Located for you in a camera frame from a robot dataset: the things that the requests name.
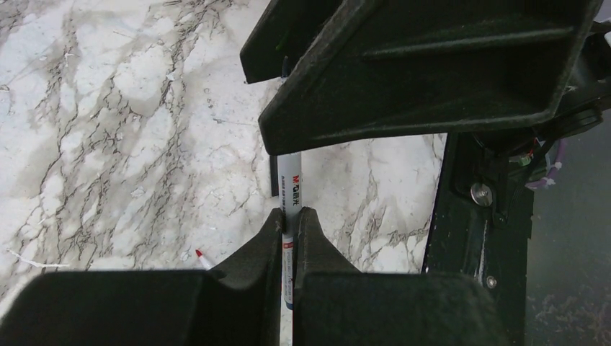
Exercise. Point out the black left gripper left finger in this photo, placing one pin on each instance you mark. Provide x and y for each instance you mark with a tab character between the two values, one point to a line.
237	302

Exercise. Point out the grey marker pen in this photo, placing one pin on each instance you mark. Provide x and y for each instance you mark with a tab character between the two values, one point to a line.
289	177

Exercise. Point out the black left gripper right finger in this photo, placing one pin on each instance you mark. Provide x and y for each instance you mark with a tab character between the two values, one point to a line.
336	304

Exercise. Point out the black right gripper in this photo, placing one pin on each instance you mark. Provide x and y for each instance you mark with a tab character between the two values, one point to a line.
587	92

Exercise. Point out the white marker pen red end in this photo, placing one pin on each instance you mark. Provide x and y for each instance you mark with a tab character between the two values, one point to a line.
206	263

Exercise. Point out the black pen cap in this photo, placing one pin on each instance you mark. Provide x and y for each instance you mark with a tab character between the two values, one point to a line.
273	176

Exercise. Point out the black mounting rail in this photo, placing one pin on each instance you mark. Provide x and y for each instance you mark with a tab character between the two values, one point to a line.
481	224

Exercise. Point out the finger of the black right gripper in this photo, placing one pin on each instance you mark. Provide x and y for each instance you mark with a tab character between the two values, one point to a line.
399	68
285	30

